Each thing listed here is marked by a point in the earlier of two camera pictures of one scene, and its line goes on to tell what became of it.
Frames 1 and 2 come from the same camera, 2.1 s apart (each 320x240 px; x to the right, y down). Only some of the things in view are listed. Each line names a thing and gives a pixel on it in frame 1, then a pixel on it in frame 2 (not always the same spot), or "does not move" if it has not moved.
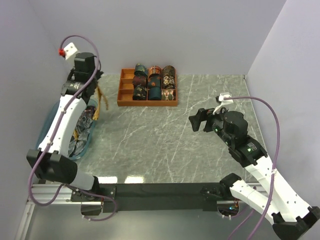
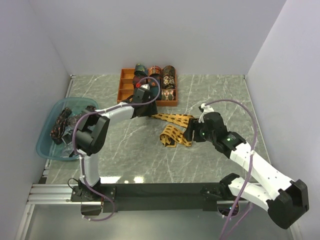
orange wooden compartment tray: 125,89 does not move
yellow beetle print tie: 98,93 -> 172,136
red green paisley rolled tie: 167,94 does not move
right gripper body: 215,122 -> 201,134
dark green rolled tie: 140,70 does not move
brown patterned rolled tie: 168,70 does not move
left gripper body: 98,75 -> 149,109
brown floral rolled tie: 169,82 does not move
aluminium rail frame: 47,194 does not move
